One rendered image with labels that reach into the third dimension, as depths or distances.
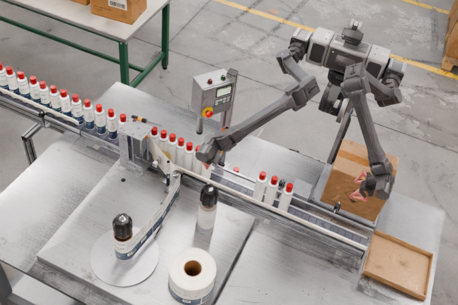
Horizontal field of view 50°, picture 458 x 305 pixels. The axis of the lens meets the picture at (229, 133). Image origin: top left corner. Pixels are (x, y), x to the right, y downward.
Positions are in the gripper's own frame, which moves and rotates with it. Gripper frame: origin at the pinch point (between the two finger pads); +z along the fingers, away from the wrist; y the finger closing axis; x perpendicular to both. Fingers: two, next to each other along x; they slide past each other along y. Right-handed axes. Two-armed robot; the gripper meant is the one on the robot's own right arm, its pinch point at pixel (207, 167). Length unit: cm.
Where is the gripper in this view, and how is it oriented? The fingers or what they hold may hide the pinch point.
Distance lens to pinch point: 227.5
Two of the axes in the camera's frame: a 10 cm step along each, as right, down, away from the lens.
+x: 4.1, -6.2, 6.7
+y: 9.1, 3.6, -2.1
